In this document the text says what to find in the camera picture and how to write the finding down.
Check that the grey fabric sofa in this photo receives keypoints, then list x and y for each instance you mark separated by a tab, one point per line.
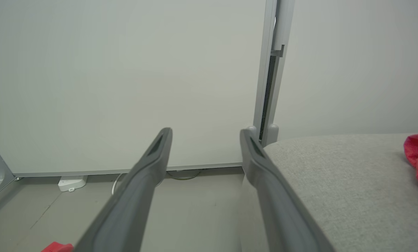
352	192

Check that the large white partition panel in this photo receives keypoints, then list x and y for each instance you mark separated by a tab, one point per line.
117	77

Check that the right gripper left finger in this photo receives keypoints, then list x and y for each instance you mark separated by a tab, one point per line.
135	203

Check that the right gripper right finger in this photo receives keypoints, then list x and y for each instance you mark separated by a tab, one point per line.
275	206

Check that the white power strip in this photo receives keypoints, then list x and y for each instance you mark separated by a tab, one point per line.
72	182

